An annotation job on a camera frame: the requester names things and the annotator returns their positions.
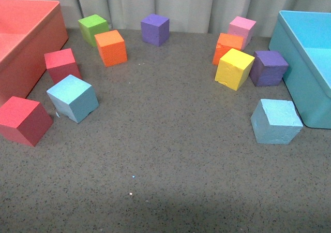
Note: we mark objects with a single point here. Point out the light blue foam cube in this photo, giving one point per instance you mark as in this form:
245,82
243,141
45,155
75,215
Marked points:
73,98
275,121

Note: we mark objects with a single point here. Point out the purple foam cube back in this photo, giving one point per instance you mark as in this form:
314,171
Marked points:
155,29

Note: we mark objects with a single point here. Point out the red foam cube front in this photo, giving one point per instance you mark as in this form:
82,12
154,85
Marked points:
24,121

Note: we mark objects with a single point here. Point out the red foam cube back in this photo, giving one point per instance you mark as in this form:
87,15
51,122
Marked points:
60,64

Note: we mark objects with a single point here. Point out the light blue plastic bin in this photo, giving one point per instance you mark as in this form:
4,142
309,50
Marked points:
303,39

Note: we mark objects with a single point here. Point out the orange foam cube right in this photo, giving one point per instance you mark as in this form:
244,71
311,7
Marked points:
225,43

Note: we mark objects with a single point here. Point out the green foam cube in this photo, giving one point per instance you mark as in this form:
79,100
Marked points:
92,25

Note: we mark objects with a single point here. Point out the yellow foam cube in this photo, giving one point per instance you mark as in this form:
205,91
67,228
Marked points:
234,68

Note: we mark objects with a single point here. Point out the grey curtain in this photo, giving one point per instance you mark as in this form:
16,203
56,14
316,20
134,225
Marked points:
196,16

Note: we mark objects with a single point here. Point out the pink foam cube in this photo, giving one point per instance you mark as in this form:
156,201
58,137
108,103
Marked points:
242,27

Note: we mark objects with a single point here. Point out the orange foam cube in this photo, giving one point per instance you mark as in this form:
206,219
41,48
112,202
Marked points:
225,43
111,47

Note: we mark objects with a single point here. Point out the red foam cube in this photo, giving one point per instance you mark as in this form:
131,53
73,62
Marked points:
60,64
24,121

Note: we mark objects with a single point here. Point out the red plastic bin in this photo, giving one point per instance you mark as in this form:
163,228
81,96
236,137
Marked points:
29,29

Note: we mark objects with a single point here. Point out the purple foam cube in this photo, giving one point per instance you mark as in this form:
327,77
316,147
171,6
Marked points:
268,68
155,29

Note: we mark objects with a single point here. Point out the purple foam cube right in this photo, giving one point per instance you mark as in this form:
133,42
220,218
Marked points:
268,68

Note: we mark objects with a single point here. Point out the orange foam cube left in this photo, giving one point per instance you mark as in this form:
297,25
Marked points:
111,47

